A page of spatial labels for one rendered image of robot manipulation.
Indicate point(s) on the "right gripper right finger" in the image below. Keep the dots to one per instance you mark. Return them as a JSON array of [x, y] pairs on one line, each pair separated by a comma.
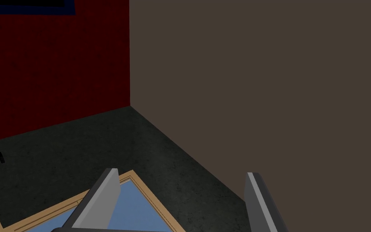
[[260, 209]]

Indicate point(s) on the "blue table with wooden rim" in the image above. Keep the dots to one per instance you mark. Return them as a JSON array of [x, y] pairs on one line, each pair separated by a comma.
[[137, 211]]

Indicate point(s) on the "dark framed wall picture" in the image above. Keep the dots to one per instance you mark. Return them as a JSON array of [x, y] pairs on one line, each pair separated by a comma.
[[27, 6]]

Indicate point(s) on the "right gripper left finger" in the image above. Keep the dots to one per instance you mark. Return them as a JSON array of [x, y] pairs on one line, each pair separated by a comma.
[[100, 203]]

